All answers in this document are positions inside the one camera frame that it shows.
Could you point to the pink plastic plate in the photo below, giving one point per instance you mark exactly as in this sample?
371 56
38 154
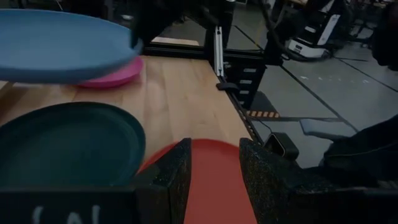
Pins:
121 76

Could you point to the silver aluminium post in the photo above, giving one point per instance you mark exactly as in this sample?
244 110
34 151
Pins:
219 49

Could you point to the black chair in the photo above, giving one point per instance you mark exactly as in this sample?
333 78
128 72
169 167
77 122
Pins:
385 34

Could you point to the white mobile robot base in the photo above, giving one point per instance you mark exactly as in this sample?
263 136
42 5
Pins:
311 37

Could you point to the black clamp block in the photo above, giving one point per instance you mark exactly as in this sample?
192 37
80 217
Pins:
227 86

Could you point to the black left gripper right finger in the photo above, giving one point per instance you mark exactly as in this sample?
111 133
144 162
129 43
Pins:
264 180

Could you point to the dark green plastic plate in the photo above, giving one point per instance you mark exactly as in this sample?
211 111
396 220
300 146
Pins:
68 146

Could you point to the orange black striped floor strip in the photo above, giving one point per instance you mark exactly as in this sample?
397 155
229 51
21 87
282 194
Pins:
262 114

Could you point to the black power adapter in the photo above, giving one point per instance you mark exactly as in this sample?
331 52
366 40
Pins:
281 144

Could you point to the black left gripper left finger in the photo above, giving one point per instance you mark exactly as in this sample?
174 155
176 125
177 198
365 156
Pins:
174 174

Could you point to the person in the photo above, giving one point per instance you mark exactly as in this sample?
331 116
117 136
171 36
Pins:
363 152

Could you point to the large orange bowl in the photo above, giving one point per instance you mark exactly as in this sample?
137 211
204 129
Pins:
214 186

